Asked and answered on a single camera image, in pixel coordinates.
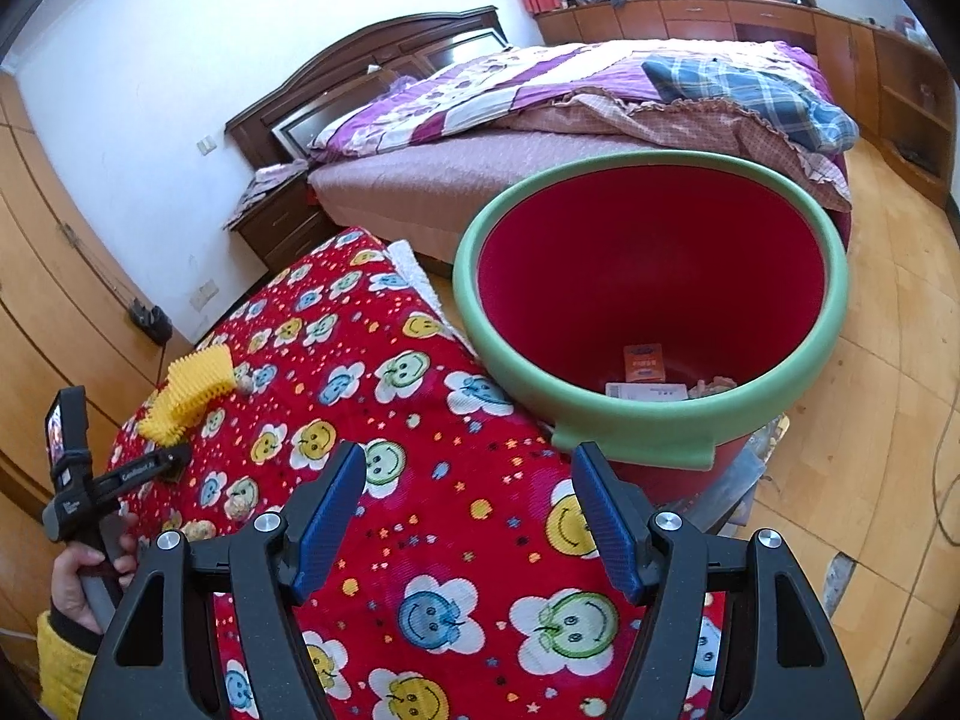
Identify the thin floor cable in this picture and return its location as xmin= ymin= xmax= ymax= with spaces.
xmin=926 ymin=427 xmax=960 ymax=533

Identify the red bucket with green rim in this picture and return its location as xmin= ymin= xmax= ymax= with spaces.
xmin=452 ymin=150 xmax=851 ymax=503

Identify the black power adapter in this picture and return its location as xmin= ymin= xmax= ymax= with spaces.
xmin=129 ymin=298 xmax=173 ymax=346

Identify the small orange carton box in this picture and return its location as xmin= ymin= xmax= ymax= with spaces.
xmin=622 ymin=343 xmax=667 ymax=383

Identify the patterned nightstand cloth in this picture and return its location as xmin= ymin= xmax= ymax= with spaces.
xmin=223 ymin=163 xmax=310 ymax=230

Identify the flat white box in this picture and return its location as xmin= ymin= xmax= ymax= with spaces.
xmin=606 ymin=381 xmax=687 ymax=400

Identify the person's left hand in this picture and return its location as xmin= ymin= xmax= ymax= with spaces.
xmin=49 ymin=511 xmax=140 ymax=635

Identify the light wooden wardrobe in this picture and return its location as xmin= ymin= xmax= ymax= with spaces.
xmin=0 ymin=71 xmax=170 ymax=616

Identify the yellow spiky toy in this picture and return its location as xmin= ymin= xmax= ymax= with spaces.
xmin=136 ymin=345 xmax=233 ymax=442

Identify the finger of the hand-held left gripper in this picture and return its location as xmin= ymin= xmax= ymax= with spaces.
xmin=112 ymin=444 xmax=193 ymax=497

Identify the clear plastic sheet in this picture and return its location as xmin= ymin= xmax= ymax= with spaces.
xmin=675 ymin=412 xmax=792 ymax=533

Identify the red smiley flower blanket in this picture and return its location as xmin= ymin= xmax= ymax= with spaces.
xmin=105 ymin=229 xmax=728 ymax=720

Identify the blue plaid cloth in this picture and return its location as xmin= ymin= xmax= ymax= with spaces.
xmin=641 ymin=52 xmax=861 ymax=152

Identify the brown wooden wall cabinet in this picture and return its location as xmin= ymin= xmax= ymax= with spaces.
xmin=534 ymin=0 xmax=957 ymax=207

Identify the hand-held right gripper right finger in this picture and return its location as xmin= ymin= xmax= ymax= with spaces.
xmin=571 ymin=441 xmax=863 ymax=720

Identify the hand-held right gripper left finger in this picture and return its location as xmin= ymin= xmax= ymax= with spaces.
xmin=75 ymin=441 xmax=368 ymax=720

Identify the dark wooden headboard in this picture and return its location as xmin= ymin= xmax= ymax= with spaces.
xmin=225 ymin=5 xmax=515 ymax=170

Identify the person's left forearm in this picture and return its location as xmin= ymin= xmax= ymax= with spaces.
xmin=36 ymin=607 xmax=102 ymax=720

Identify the bed with pink sheet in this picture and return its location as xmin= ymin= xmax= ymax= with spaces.
xmin=307 ymin=41 xmax=856 ymax=256

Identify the dark wooden nightstand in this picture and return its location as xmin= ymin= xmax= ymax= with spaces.
xmin=223 ymin=165 xmax=338 ymax=267

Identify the purple floral quilt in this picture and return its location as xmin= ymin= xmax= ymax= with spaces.
xmin=309 ymin=41 xmax=833 ymax=162

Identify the pink frilled blanket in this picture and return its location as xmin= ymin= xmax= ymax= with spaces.
xmin=502 ymin=86 xmax=852 ymax=211

